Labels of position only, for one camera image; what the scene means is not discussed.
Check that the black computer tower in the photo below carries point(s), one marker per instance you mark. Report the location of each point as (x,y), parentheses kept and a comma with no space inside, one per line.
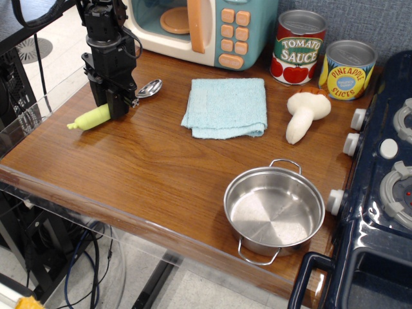
(16,92)

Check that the pineapple slices can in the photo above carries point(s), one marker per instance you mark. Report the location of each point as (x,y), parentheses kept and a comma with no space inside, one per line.
(347,69)

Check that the teal toy microwave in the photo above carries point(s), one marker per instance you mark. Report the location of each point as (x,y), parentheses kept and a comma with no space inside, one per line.
(224,34)

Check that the stainless steel pot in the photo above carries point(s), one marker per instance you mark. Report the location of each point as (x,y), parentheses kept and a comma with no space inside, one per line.
(273,211)

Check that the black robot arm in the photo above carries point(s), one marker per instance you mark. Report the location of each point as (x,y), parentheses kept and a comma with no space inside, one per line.
(103,19)

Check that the white plush mushroom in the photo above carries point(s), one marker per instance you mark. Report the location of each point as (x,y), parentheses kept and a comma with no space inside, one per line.
(305,106)

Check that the tomato sauce can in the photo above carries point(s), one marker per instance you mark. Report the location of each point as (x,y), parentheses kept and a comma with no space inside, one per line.
(299,39)

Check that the black table leg frame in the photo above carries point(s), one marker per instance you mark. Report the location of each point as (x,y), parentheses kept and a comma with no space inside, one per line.
(156,281)

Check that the light blue folded cloth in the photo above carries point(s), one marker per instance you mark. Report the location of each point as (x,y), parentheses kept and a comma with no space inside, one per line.
(221,109)

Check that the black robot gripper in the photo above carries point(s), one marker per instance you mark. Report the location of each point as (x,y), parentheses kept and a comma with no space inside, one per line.
(109,68)

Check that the green handled ice cream scoop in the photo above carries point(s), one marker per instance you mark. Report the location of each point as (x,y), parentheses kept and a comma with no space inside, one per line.
(101,114)

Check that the clear acrylic table guard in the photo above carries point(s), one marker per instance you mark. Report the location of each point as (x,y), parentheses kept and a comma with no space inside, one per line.
(72,173)

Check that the dark blue toy stove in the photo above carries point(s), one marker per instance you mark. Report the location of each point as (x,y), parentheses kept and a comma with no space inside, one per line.
(371,262)

